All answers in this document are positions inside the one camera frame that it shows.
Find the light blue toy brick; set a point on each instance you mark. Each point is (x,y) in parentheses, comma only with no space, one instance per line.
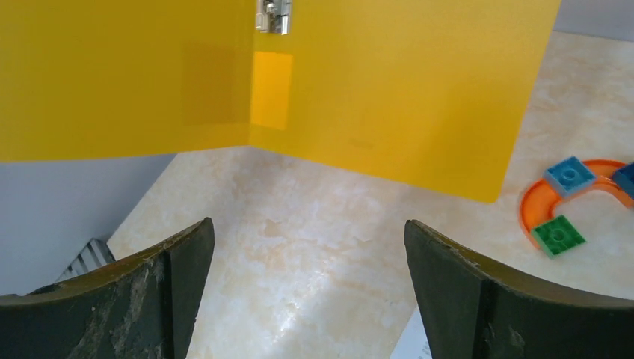
(569,177)

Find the green toy brick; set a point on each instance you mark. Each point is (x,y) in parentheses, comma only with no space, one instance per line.
(556,236)

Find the orange curved toy track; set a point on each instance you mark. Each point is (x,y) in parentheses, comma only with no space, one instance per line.
(539,201)

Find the orange plastic clip folder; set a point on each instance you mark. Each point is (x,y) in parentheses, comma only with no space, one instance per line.
(429,93)

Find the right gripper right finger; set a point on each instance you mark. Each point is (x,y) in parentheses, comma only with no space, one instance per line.
(473,306)

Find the dark blue toy brick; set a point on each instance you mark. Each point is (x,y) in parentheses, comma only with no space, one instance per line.
(623,178)

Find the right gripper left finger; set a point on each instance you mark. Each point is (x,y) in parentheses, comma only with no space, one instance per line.
(142,306)

